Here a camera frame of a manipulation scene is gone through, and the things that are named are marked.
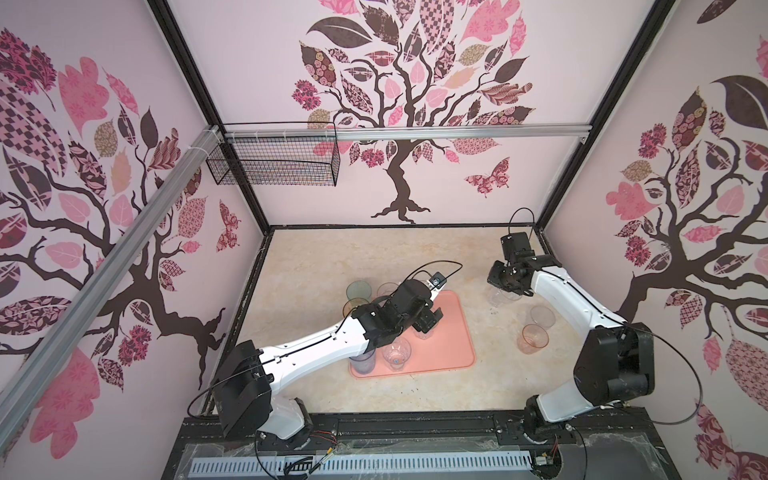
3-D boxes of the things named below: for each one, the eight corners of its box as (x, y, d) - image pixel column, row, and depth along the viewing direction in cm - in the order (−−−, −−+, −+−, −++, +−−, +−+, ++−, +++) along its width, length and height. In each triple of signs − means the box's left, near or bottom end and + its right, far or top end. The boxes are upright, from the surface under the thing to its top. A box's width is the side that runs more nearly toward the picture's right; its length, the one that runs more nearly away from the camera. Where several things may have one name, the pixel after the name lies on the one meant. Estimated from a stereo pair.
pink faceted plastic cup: (518, 355, 89) (527, 345, 83) (512, 335, 93) (520, 324, 87) (541, 355, 89) (551, 345, 83) (534, 335, 93) (544, 324, 87)
